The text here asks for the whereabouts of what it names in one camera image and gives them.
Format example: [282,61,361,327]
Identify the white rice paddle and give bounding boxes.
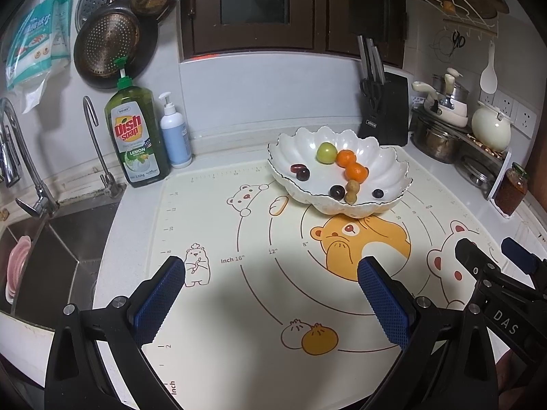
[479,40,498,95]

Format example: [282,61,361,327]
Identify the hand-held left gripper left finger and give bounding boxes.
[44,255,186,410]

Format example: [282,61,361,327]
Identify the glass jar of orange preserve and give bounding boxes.
[494,162,529,218]

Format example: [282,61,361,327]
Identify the wooden trivet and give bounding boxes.
[466,133,507,156]

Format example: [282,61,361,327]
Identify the steel handled knife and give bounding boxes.
[371,45,386,84]
[357,35,372,82]
[365,38,379,83]

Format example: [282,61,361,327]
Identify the cream upright handle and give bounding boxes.
[443,68,464,95]

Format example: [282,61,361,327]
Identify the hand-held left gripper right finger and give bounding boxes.
[357,256,498,410]

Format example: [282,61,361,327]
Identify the cream bear print baking mat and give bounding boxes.
[139,156,531,410]

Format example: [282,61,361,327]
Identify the black kitchen scissors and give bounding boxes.
[360,78,384,112]

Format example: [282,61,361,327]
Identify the thin curved steel faucet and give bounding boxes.
[82,95,126,199]

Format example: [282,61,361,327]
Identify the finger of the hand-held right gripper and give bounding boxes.
[454,238,503,285]
[501,236,547,285]

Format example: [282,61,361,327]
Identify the steel kitchen sink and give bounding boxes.
[0,199,122,321]

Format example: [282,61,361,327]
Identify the white scalloped bowl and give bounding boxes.
[267,126,414,216]

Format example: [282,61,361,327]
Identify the white wall socket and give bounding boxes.
[491,93,520,118]
[515,102,539,139]

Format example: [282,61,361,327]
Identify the steel pan lid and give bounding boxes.
[456,154,496,186]

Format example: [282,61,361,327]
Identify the white pump bottle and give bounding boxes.
[159,92,193,169]

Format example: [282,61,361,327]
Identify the pink sink strainer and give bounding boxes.
[5,235,32,304]

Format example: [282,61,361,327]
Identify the green round fruit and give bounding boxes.
[316,142,337,164]

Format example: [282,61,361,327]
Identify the large steel faucet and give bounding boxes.
[0,97,61,218]

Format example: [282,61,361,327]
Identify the white ceramic pot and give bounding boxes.
[471,101,512,152]

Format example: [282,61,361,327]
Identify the steel stockpot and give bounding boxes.
[411,109,462,164]

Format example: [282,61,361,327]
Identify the white hanging wire rack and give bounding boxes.
[416,0,501,39]

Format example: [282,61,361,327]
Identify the cream saucepan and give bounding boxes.
[411,81,470,128]

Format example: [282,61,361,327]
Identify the green dish soap bottle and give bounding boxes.
[104,57,171,189]

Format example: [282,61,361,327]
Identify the teal white plastic packet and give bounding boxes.
[5,6,58,114]
[50,0,72,69]

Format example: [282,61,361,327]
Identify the dark brown window frame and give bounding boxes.
[179,0,406,69]

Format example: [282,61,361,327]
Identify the black knife block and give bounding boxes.
[358,72,411,147]

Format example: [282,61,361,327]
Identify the round mesh strainer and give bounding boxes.
[74,0,141,80]

